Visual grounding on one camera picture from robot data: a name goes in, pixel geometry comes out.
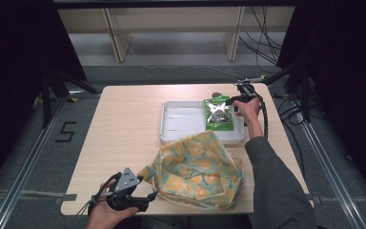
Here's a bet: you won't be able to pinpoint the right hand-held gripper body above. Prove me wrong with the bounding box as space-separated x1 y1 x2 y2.
234 75 267 104

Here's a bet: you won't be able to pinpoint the aluminium floor rail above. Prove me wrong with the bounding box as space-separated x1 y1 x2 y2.
294 103 366 229
0 94 69 229

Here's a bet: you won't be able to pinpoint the right hand-held gripper cable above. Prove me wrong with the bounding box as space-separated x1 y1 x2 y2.
252 90 270 140

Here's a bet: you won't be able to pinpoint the bundle of black hanging cables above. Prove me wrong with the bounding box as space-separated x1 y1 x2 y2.
238 5 283 74

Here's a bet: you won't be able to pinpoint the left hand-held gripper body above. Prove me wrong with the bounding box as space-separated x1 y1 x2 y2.
106 166 151 213

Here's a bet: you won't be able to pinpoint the white floor cable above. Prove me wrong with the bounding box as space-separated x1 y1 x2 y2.
127 46 249 82

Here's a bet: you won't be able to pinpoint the grey floor tape strip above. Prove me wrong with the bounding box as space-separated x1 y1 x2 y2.
0 189 78 202

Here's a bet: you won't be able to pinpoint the orange-patterned cloth bag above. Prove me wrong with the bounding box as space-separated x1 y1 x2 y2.
137 129 246 211

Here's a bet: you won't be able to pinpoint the black floor cables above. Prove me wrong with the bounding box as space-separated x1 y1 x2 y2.
272 94 308 179

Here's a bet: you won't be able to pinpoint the green snack packet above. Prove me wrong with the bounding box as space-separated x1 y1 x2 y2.
203 94 235 132

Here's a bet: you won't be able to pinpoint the white plastic tray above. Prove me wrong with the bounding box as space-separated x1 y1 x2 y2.
159 100 246 146

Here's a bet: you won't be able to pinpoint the person's right hand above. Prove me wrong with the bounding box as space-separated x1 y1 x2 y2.
234 96 263 127

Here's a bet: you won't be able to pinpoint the black tape floor numeral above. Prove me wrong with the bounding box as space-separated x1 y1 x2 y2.
54 120 77 143

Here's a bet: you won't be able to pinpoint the left hand-held gripper cable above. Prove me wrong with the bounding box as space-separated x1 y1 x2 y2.
77 171 122 218

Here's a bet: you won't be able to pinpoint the black curtain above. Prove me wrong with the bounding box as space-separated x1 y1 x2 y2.
0 0 88 195
276 0 366 204

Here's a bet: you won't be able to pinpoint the black metal stand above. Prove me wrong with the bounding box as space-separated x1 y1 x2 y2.
262 58 313 124
40 67 100 129

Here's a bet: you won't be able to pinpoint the person's left hand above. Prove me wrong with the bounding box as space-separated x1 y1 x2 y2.
86 180 139 229

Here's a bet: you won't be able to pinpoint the hand-held gripper cable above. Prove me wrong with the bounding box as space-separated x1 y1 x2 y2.
77 171 122 218
252 90 270 140

